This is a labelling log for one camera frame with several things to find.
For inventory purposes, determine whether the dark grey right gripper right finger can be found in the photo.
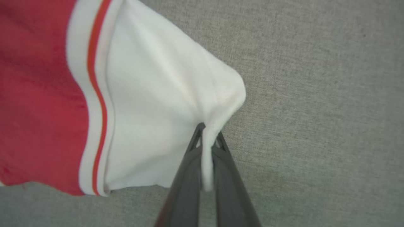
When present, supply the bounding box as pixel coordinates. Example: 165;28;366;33
212;132;262;227

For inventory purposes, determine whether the red white basketball jersey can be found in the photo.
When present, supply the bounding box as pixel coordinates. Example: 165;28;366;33
0;0;247;197

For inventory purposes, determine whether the grey fabric sofa seat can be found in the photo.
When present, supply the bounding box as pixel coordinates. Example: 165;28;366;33
0;0;404;227

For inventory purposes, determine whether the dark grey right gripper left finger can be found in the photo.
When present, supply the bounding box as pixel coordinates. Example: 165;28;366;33
154;123;206;227

